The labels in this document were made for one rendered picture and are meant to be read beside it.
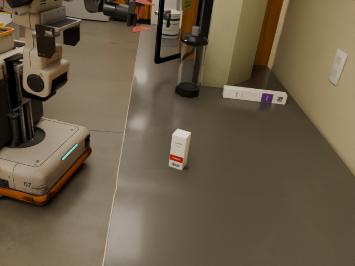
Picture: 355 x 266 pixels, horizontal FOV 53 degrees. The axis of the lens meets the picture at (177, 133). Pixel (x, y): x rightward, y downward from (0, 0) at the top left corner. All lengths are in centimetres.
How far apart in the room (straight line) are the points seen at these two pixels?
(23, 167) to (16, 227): 33
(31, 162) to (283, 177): 152
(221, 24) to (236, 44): 11
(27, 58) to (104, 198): 95
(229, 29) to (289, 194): 76
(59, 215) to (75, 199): 15
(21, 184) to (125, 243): 148
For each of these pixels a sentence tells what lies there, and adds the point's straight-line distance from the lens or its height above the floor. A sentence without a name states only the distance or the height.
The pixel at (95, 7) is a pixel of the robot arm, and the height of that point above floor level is 121.
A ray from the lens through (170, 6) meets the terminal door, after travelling 159.
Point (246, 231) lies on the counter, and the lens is 86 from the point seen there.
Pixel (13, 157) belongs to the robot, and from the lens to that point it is 226.
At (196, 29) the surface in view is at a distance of 138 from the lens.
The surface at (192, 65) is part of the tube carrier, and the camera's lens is 139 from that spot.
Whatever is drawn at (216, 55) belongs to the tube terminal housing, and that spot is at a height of 108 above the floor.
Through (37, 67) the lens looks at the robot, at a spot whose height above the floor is 82.
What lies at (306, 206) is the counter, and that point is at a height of 94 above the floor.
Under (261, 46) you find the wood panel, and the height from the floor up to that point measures 104.
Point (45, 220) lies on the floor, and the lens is 223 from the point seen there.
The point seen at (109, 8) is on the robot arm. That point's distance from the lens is 156.
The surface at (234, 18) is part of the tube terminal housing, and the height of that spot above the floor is 124.
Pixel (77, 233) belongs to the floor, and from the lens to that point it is 213.
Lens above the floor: 152
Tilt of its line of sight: 30 degrees down
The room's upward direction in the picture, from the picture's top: 7 degrees clockwise
